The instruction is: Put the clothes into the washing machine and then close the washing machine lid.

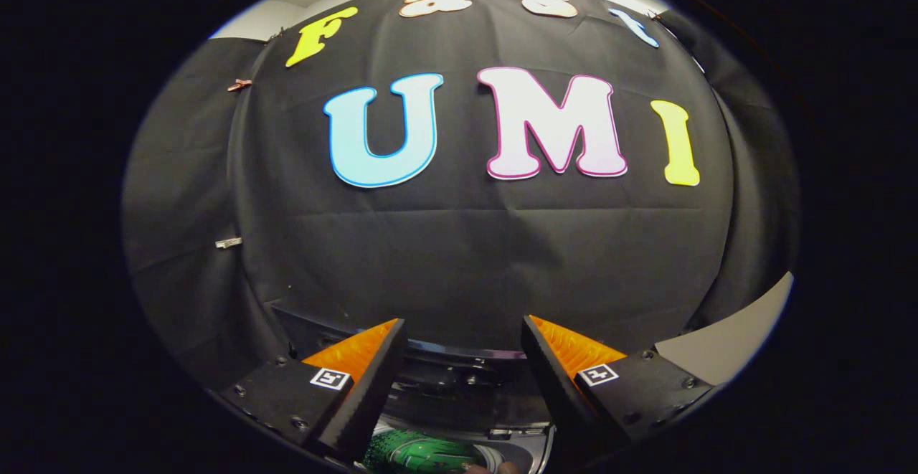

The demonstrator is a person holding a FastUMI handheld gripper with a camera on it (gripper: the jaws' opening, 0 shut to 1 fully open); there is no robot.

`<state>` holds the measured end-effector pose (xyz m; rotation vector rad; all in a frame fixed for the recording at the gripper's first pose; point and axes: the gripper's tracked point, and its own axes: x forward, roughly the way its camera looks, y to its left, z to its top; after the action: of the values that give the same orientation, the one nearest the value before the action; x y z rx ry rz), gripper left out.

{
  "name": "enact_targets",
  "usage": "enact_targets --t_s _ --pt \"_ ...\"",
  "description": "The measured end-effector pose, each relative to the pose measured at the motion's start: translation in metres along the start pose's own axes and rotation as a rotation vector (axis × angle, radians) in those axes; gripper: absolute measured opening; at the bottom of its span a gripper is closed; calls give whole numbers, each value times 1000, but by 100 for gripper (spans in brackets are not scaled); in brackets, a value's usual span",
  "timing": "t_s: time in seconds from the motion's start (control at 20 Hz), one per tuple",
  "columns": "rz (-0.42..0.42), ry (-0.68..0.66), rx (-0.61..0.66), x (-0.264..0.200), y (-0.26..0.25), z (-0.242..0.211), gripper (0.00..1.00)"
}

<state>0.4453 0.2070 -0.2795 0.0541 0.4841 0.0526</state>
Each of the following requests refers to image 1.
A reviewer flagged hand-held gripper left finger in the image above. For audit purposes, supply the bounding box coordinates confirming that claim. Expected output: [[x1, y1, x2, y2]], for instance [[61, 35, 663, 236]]
[[215, 318, 407, 464]]

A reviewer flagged black backdrop cloth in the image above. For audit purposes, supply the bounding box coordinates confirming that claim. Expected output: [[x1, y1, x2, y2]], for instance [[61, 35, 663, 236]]
[[120, 0, 800, 396]]

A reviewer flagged green polo shirt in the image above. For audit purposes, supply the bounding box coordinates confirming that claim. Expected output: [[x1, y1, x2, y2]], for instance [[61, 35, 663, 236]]
[[364, 425, 497, 474]]

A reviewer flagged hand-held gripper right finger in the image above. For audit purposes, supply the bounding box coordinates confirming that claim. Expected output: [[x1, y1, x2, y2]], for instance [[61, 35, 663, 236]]
[[521, 315, 714, 471]]

